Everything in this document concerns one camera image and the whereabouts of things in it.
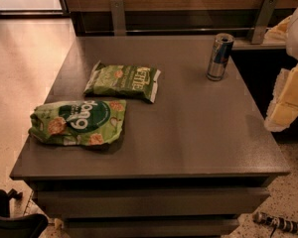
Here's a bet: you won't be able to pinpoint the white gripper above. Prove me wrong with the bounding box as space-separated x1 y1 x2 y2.
264 63 298 132

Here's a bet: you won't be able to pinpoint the redbull can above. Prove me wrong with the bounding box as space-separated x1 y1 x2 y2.
207 33 234 81

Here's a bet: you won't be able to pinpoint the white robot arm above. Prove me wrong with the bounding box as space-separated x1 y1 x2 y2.
264 7 298 132

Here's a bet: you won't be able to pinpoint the green kettle chip bag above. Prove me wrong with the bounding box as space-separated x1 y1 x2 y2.
83 61 161 103

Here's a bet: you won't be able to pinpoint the green rice chip bag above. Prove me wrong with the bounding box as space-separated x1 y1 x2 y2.
29 100 126 147

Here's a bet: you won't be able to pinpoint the black white striped object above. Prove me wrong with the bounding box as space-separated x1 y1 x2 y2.
252 211 298 235

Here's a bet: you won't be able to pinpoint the lower grey drawer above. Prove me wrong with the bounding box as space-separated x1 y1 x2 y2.
65 219 238 238

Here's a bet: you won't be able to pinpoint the grey drawer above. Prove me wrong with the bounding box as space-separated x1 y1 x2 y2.
65 219 238 238
36 187 269 218

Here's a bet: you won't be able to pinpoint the upper grey drawer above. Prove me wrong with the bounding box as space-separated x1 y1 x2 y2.
36 187 269 218

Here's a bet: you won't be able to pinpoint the right metal bracket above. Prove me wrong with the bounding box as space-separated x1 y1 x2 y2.
250 0 278 45

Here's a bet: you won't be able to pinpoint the metal bracket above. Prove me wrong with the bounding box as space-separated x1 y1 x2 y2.
250 0 278 45
110 0 126 36

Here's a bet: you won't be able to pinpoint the left metal bracket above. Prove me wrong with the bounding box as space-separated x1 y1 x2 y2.
110 0 126 36

